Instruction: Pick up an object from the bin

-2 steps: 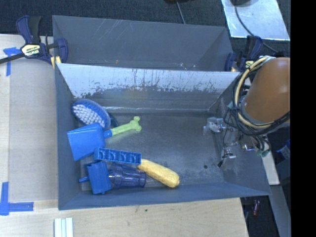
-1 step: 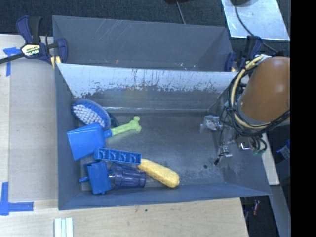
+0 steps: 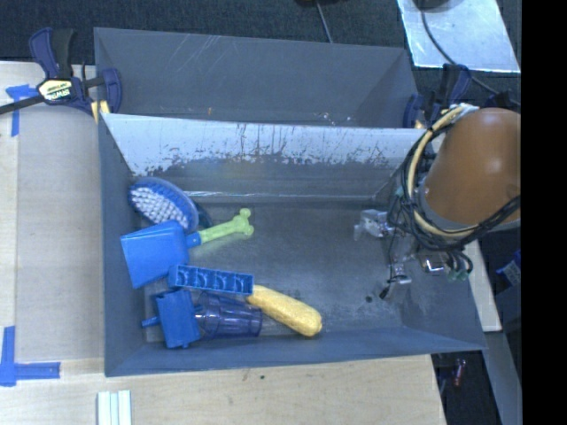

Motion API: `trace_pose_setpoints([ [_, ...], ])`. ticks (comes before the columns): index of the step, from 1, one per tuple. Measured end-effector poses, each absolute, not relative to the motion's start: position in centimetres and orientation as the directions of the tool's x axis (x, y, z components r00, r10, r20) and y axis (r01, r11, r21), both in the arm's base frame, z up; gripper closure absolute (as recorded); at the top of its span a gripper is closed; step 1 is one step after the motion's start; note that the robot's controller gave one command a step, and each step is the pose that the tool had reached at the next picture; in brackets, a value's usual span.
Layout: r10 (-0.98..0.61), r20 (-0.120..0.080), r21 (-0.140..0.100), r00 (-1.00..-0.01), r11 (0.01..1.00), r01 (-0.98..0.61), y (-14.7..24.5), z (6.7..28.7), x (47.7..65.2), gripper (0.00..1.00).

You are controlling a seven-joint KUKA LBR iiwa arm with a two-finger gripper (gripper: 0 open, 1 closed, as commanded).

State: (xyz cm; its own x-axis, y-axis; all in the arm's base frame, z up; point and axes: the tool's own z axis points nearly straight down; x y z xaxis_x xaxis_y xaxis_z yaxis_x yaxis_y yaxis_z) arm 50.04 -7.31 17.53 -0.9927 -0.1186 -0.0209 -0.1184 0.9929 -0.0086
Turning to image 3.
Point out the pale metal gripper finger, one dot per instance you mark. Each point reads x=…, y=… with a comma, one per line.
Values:
x=374, y=223
x=400, y=276

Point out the grey metal bin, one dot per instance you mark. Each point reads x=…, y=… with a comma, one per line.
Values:
x=310, y=259

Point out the yellow toy corn cob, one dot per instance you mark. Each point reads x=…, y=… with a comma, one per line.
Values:
x=285, y=310

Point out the blue long toy brick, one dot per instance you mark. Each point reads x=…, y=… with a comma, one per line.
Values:
x=210, y=278

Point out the clear purple plastic cup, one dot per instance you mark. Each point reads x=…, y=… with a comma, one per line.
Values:
x=230, y=319

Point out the blue brush with white bristles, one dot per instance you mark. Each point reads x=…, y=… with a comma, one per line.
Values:
x=157, y=202

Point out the blue plastic box-shaped toy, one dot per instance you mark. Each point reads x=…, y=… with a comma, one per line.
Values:
x=177, y=319

